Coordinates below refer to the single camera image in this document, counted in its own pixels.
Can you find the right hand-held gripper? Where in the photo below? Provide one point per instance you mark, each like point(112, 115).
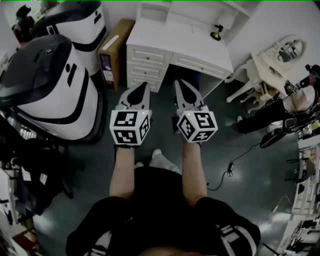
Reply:
point(197, 125)

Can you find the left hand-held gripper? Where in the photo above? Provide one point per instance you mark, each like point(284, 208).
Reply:
point(125, 125)

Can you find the person's right forearm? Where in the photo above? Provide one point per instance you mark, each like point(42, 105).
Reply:
point(193, 175)

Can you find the person's left forearm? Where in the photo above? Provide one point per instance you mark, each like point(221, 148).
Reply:
point(122, 172)

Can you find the wide white desk drawer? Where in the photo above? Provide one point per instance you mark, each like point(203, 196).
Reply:
point(202, 67)

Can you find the white desk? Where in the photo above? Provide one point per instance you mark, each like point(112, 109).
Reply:
point(175, 42)

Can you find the desk lamp with gold base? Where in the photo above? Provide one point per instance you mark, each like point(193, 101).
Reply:
point(217, 32)

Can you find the brown cardboard box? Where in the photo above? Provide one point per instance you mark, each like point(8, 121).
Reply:
point(112, 55)

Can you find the person's white shoe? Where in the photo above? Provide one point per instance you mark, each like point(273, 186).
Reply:
point(157, 152)

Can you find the large white black robot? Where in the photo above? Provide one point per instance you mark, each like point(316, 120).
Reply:
point(80, 27)
point(42, 95)

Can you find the black device with yellow trim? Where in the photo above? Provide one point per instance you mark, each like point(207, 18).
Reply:
point(275, 136)

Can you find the black office chair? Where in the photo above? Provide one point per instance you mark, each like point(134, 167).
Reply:
point(37, 170)

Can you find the person's black shirt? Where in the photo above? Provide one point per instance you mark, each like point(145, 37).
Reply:
point(160, 220)

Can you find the cluttered white shelf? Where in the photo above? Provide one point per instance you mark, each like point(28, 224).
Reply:
point(12, 220)

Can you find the white wall shelf unit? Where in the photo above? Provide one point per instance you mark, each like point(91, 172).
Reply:
point(240, 7)

